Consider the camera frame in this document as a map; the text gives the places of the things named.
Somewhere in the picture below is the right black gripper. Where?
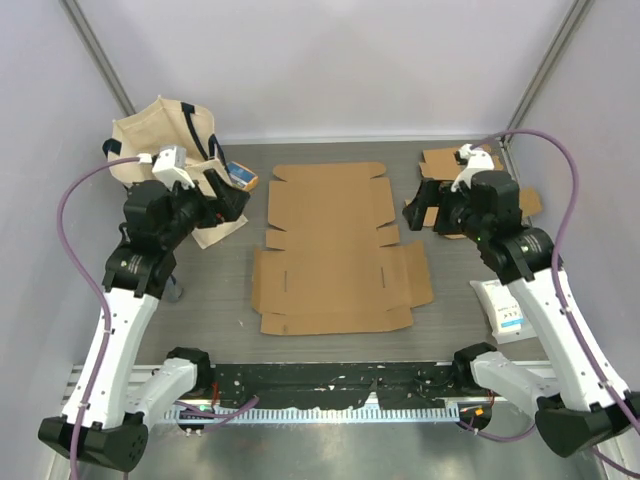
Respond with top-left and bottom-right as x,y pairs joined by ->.
402,177 -> 489,244

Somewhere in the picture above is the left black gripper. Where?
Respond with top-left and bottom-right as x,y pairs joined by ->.
160,169 -> 249,248

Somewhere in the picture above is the large brown cardboard box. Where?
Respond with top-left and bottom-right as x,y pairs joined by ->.
251,162 -> 434,336

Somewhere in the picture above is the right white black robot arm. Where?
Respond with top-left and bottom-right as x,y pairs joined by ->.
402,170 -> 639,458

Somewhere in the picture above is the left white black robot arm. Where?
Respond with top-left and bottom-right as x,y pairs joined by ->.
38,169 -> 250,478

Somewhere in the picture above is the small blue orange box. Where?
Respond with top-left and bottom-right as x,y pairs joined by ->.
227,162 -> 259,191

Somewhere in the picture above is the flat cardboard box blank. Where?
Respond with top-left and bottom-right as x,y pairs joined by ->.
418,144 -> 543,240

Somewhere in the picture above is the beige canvas tote bag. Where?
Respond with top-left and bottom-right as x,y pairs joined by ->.
103,96 -> 248,249

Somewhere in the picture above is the red bull can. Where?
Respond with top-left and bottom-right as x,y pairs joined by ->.
164,275 -> 184,303

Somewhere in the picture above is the white plastic packet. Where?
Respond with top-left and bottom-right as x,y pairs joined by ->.
469,280 -> 537,344

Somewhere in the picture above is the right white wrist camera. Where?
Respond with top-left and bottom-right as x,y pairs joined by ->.
450,143 -> 495,192

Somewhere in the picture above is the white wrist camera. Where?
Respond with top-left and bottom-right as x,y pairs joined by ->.
138,145 -> 195,190
450,143 -> 495,192

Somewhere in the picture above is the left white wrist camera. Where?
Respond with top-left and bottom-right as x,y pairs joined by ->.
138,145 -> 195,190

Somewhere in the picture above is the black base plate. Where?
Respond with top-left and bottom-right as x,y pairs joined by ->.
213,362 -> 488,410

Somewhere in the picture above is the slotted cable duct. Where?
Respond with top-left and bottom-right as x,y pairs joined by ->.
162,405 -> 461,425

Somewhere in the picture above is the left aluminium frame post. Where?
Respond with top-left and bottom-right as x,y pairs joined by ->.
59,0 -> 136,116

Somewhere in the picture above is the aluminium frame post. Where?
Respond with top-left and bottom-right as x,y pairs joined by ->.
507,0 -> 595,129
59,0 -> 136,116

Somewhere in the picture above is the right aluminium frame post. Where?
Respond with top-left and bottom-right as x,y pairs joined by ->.
507,0 -> 595,129

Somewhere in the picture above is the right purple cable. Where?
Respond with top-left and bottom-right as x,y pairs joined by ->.
474,128 -> 640,416

